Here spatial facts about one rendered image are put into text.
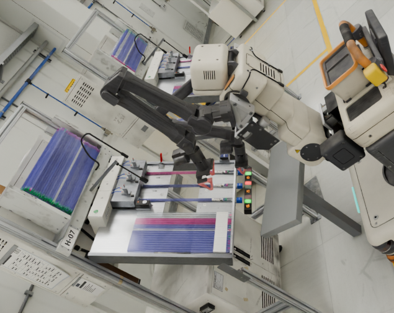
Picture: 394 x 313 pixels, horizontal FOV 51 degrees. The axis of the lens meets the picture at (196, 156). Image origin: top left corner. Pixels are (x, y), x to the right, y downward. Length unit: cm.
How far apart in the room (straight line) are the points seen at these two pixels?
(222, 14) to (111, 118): 365
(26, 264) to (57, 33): 355
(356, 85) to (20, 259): 178
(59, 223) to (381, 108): 155
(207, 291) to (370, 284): 83
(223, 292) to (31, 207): 108
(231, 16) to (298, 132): 492
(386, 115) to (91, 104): 231
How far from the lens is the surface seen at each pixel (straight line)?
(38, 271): 237
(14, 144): 431
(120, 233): 219
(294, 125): 179
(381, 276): 233
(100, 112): 336
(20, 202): 215
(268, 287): 209
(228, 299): 232
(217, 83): 168
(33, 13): 541
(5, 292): 358
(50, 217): 216
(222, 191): 228
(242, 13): 660
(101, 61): 323
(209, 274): 230
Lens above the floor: 172
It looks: 19 degrees down
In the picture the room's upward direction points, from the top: 57 degrees counter-clockwise
